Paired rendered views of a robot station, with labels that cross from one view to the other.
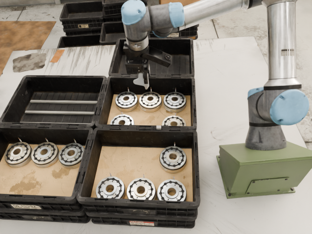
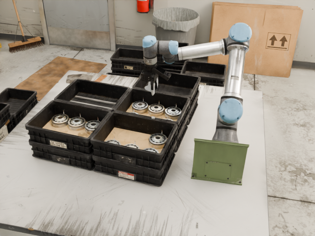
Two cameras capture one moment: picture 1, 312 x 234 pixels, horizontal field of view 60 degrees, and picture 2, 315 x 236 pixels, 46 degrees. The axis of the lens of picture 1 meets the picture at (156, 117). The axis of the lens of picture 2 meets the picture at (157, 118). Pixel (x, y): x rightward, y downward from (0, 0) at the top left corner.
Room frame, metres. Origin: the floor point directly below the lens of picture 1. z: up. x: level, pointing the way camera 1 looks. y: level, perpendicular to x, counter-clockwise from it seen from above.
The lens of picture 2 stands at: (-1.06, -0.37, 2.09)
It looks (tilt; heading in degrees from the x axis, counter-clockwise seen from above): 34 degrees down; 11
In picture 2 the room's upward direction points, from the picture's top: 1 degrees clockwise
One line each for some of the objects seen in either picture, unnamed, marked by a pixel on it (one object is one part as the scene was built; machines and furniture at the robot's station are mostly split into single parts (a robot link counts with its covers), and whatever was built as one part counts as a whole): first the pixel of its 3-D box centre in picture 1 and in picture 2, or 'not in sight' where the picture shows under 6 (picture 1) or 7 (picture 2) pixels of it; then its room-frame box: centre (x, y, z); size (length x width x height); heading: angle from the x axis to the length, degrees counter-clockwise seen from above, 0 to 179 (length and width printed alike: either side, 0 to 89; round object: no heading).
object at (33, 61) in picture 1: (28, 61); (78, 78); (1.40, 0.78, 0.71); 0.22 x 0.19 x 0.01; 90
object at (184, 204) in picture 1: (141, 163); (135, 133); (0.49, 0.06, 0.92); 0.40 x 0.30 x 0.02; 84
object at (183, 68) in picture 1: (153, 65); (167, 90); (1.09, -0.01, 0.87); 0.40 x 0.30 x 0.11; 84
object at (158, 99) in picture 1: (150, 99); (156, 108); (0.86, 0.02, 0.86); 0.10 x 0.10 x 0.01
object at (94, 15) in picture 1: (87, 25); (132, 69); (2.44, 0.61, 0.31); 0.40 x 0.30 x 0.34; 90
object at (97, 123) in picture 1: (148, 101); (153, 105); (0.79, 0.03, 0.92); 0.40 x 0.30 x 0.02; 84
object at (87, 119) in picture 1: (60, 107); (93, 101); (0.84, 0.43, 0.87); 0.40 x 0.30 x 0.11; 84
